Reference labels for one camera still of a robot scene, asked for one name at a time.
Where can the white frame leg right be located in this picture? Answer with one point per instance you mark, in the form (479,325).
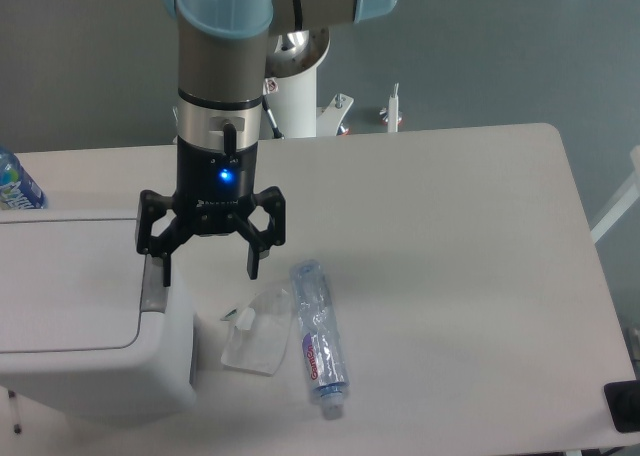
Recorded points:
(619,203)

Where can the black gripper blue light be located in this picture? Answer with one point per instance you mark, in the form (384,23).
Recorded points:
(214,196)

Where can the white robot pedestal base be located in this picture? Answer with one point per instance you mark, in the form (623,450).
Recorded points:
(300,96)

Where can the crushed clear plastic bottle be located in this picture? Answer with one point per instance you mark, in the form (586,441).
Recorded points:
(326,371)

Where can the crumpled clear plastic wrapper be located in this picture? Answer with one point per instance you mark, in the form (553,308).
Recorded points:
(258,333)

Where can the white table leg bracket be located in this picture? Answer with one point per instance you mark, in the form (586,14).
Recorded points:
(391,116)

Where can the blue labelled water bottle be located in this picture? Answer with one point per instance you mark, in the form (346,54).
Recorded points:
(19,191)

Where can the black clamp at table edge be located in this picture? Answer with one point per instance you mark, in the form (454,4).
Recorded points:
(623,401)

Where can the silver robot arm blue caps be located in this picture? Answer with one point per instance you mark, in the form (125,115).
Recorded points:
(277,16)

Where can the white plastic trash can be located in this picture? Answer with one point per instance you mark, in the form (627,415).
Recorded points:
(87,325)

